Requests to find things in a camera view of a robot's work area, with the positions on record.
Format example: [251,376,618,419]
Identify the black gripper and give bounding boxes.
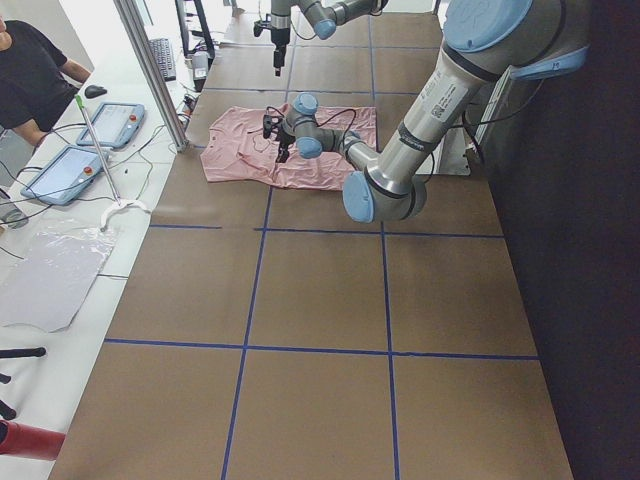
[253,18,290,76]
[263,113,295,162]

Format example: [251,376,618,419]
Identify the pink Snoopy t-shirt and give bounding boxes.
[200,106,354,191]

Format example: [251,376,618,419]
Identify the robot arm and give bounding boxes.
[253,0,388,77]
[263,0,592,223]

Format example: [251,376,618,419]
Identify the black keyboard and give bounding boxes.
[148,38,177,81]

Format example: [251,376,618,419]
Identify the far blue teach pendant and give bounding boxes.
[84,102,146,149]

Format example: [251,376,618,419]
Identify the blue teach pendant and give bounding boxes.
[84,102,146,149]
[21,145,102,206]

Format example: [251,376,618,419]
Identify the brown paper table cover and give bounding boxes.
[52,1,571,479]

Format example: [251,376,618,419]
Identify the black computer mouse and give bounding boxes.
[84,85,108,99]

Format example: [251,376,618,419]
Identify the near blue teach pendant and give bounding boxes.
[21,145,102,206]

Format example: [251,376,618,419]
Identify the person in black shirt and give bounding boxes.
[1,19,91,147]

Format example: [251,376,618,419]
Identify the clear plastic bag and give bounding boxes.
[1,227,117,333]

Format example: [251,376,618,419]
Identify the red fire extinguisher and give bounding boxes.
[0,420,66,461]

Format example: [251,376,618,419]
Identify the aluminium frame post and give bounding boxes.
[113,0,188,153]

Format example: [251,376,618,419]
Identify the black camera tripod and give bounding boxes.
[0,346,47,421]

